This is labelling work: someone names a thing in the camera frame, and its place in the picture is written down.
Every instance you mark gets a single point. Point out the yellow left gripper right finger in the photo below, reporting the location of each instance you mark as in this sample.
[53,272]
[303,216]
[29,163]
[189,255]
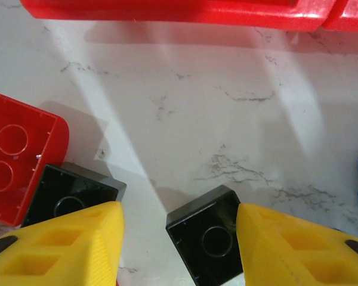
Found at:
[292,253]

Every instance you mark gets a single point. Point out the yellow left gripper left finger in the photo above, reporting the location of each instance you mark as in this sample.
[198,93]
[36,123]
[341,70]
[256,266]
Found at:
[62,256]

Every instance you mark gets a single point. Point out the black lego brick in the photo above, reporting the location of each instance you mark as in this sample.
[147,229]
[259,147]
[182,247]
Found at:
[197,235]
[65,184]

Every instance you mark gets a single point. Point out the red lego brick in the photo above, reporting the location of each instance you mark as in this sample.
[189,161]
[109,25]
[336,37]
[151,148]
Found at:
[18,119]

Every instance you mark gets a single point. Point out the red plastic bin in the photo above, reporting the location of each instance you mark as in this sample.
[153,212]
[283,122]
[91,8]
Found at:
[167,15]
[352,15]

